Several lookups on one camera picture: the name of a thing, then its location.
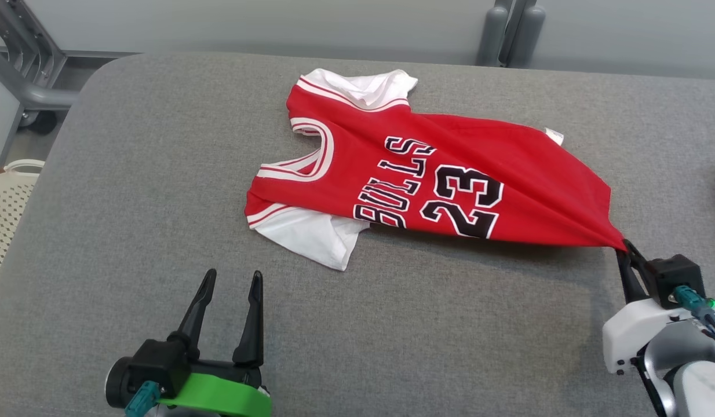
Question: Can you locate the white perforated laundry basket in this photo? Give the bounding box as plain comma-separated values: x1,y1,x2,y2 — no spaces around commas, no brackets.
0,159,46,297

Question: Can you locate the grey partition post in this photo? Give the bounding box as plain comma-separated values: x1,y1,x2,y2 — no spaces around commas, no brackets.
511,0,547,68
476,0,512,67

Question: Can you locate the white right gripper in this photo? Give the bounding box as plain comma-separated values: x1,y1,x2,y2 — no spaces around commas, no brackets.
602,239,692,376

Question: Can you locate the red Bulls basketball jersey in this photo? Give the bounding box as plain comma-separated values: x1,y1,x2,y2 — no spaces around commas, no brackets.
245,68,628,272

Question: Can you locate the cable with teal plug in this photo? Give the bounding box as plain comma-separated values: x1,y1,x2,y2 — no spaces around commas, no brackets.
673,286,715,348
125,381,161,417

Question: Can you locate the black cart wheel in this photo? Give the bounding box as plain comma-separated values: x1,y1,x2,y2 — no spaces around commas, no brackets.
19,110,57,136

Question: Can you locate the left cable with teal plug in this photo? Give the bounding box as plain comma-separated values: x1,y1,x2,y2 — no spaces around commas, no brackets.
125,381,161,417

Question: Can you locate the right cable with teal plug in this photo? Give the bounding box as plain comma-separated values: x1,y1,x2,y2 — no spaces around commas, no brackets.
673,286,715,348

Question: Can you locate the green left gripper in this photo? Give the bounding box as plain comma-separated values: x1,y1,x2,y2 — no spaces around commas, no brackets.
158,268,272,417

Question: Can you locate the grey metal cart frame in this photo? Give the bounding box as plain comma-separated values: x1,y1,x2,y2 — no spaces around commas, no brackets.
0,0,138,169

